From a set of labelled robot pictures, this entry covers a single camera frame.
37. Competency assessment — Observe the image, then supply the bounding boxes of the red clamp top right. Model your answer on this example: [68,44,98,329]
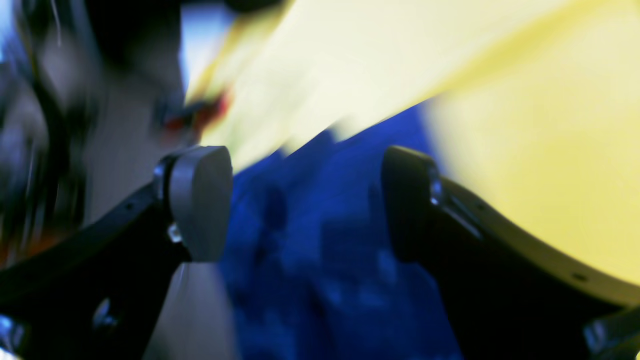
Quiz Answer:
[160,93,232,133]

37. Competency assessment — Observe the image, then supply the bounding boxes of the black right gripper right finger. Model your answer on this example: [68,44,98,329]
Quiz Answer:
[381,146,640,360]

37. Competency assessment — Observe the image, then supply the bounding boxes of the yellow table cloth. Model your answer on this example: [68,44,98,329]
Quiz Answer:
[187,0,640,284]

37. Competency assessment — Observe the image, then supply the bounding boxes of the navy blue long-sleeve shirt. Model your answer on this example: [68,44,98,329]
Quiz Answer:
[221,105,462,360]

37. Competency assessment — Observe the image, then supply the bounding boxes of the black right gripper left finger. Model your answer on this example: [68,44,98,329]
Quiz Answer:
[0,146,233,360]

